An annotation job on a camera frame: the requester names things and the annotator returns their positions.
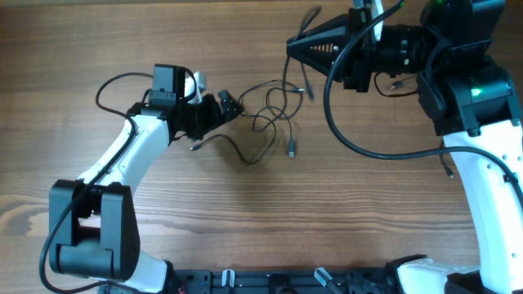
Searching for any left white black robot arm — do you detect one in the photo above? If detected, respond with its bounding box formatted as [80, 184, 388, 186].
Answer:
[38, 64, 244, 293]

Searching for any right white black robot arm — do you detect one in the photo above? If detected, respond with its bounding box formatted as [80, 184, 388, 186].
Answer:
[287, 1, 522, 293]

